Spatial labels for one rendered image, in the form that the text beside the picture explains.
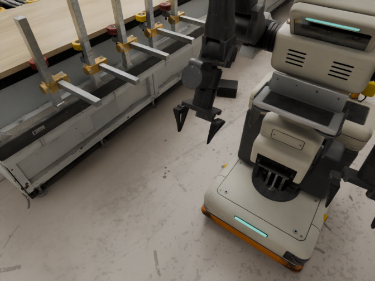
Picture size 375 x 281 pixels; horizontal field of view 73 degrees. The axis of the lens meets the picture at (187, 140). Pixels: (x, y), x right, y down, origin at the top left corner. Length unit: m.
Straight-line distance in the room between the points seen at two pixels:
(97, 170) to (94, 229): 0.47
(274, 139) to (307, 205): 0.62
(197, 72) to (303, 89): 0.37
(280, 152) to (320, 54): 0.39
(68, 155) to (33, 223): 0.48
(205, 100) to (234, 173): 0.94
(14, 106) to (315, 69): 1.41
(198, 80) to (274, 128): 0.47
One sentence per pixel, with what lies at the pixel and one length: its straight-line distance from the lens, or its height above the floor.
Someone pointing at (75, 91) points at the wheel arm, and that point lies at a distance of 1.30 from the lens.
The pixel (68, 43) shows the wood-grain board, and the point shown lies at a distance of 1.61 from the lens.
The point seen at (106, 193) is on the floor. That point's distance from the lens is 1.88.
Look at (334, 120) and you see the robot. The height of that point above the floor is 1.04.
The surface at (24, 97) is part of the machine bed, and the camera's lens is 1.62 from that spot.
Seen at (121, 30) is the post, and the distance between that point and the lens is 1.60.
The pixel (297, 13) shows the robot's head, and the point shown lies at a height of 1.29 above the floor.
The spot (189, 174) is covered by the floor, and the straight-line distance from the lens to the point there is 1.88.
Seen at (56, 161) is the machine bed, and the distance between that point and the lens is 1.97.
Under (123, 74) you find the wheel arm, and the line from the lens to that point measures 1.39.
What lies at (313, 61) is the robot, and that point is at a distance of 0.83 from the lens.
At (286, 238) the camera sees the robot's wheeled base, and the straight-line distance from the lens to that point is 1.43.
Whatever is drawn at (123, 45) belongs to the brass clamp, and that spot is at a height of 0.85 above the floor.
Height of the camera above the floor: 1.51
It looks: 46 degrees down
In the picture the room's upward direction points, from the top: straight up
